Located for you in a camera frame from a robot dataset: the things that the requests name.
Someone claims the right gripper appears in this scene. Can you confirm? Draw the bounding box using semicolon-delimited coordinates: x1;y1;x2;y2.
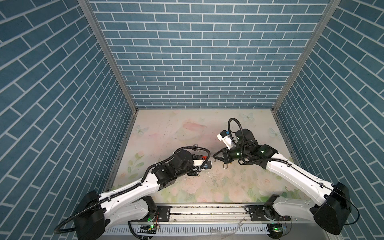
211;146;250;163

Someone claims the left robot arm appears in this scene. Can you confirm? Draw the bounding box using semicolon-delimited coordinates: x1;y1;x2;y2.
54;146;211;240

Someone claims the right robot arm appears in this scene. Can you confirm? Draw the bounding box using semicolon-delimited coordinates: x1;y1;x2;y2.
213;118;356;235

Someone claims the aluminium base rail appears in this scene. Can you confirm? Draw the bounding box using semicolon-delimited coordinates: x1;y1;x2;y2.
78;203;340;240

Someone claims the red padlock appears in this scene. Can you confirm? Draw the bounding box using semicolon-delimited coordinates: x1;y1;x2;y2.
203;156;212;170

